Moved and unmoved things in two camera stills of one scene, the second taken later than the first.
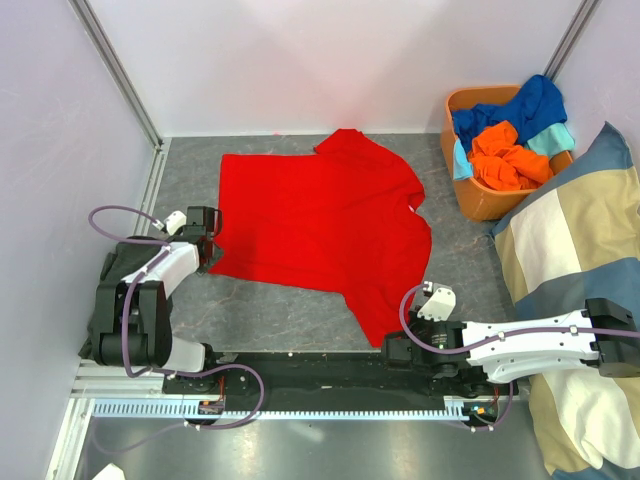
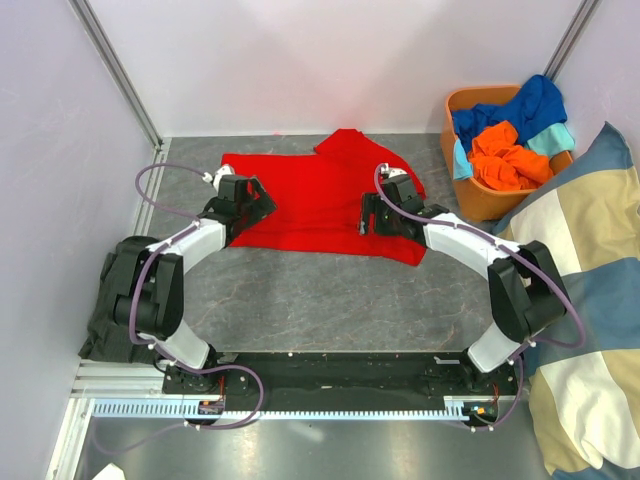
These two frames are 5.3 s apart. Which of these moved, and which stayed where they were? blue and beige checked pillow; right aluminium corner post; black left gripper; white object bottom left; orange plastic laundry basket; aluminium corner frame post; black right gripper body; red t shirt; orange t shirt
Moved: black left gripper; red t shirt; black right gripper body
Stayed: orange t shirt; aluminium corner frame post; orange plastic laundry basket; blue and beige checked pillow; white object bottom left; right aluminium corner post
